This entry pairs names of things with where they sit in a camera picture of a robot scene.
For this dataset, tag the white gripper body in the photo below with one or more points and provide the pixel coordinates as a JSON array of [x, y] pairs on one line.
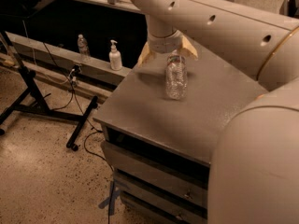
[[164, 45]]

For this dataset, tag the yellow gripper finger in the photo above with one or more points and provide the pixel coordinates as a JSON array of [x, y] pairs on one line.
[[146, 55], [187, 49]]

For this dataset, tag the clear plastic water bottle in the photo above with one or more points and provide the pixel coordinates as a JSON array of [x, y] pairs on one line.
[[176, 76]]

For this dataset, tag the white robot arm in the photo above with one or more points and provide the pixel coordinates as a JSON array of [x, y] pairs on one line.
[[254, 171]]

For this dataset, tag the small water bottle on ledge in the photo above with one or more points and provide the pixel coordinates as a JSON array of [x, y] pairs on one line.
[[83, 48]]

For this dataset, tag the white pump soap dispenser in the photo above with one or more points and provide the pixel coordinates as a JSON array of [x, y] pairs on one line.
[[115, 57]]

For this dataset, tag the grey metal ledge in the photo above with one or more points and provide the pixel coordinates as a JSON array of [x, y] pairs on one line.
[[46, 53]]

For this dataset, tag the black wheeled stand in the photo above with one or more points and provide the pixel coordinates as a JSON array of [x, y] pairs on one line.
[[31, 100]]

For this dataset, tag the grey drawer cabinet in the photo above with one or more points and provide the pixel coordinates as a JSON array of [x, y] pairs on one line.
[[155, 181]]

